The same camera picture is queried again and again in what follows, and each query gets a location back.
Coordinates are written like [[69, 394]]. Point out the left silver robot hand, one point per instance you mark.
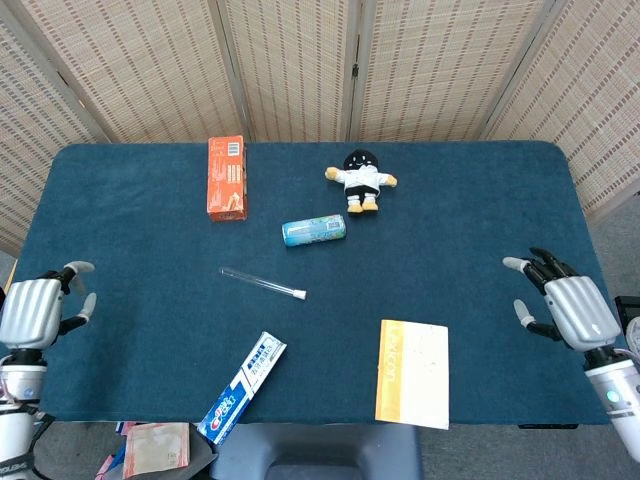
[[30, 315]]

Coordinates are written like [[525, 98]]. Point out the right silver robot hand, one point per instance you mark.
[[580, 310]]

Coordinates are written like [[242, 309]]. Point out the clear glass test tube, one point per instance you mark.
[[260, 284]]

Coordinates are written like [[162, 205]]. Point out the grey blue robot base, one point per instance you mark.
[[320, 455]]

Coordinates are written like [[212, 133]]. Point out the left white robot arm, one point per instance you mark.
[[20, 385]]

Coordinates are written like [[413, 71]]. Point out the black device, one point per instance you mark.
[[629, 306]]

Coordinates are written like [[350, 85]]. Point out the dark blue table cloth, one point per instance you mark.
[[150, 225]]

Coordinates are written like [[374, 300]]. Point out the yellow and white book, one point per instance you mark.
[[415, 375]]

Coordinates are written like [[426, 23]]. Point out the orange pink packet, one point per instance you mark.
[[155, 450]]

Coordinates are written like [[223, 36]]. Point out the blue white toothpaste box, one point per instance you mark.
[[245, 385]]

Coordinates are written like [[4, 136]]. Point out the orange cardboard box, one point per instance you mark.
[[227, 180]]

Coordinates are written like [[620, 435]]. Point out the black and white plush doll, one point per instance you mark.
[[361, 177]]

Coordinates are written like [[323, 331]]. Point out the light blue drink can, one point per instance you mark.
[[314, 230]]

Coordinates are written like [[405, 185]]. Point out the woven folding screen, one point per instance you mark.
[[290, 65]]

